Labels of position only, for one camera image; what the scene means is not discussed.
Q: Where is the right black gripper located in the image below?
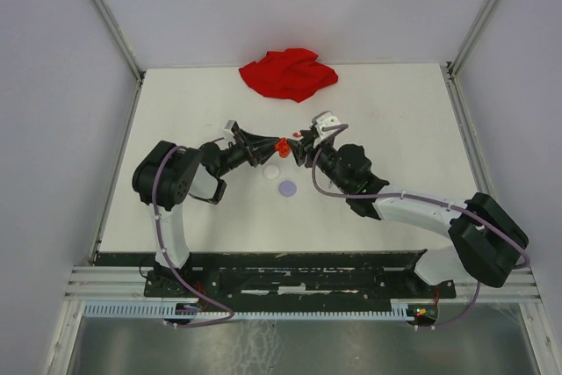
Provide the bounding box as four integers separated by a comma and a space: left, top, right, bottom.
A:
285, 129, 350, 193

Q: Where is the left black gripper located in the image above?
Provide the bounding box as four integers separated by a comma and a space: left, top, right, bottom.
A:
216, 128, 283, 177

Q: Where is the orange earbud charging case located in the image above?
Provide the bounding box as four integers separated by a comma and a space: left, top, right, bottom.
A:
274, 138, 292, 158

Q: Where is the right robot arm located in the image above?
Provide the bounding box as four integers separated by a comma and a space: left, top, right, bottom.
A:
286, 125, 530, 297

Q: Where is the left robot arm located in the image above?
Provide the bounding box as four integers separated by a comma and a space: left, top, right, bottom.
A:
132, 121, 291, 296

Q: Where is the white earbud charging case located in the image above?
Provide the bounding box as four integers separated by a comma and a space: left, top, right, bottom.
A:
263, 164, 281, 180

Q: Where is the purple earbud charging case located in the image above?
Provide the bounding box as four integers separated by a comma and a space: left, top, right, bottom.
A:
278, 180, 297, 198

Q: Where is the red crumpled cloth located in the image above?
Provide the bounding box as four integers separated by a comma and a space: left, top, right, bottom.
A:
239, 47, 339, 103

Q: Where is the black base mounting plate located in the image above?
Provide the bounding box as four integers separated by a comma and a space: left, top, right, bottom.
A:
94, 252, 460, 313

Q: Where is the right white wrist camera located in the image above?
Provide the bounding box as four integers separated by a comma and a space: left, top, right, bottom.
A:
311, 111, 342, 139

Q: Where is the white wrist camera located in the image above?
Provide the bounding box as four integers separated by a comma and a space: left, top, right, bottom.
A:
311, 111, 342, 139
222, 120, 240, 142

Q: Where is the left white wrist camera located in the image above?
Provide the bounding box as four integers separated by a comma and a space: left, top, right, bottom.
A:
222, 120, 240, 142

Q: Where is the white slotted cable duct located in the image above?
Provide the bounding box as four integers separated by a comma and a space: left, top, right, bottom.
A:
83, 299, 436, 318

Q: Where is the left aluminium frame post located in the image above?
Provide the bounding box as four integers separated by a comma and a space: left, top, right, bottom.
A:
63, 0, 146, 82

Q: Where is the aluminium frame post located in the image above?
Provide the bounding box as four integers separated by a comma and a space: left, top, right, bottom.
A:
63, 0, 146, 82
445, 0, 528, 82

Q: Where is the aluminium front frame rail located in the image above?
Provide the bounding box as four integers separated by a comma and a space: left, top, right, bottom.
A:
65, 266, 542, 304

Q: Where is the right aluminium frame post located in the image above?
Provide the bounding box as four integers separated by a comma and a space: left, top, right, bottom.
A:
445, 0, 528, 82

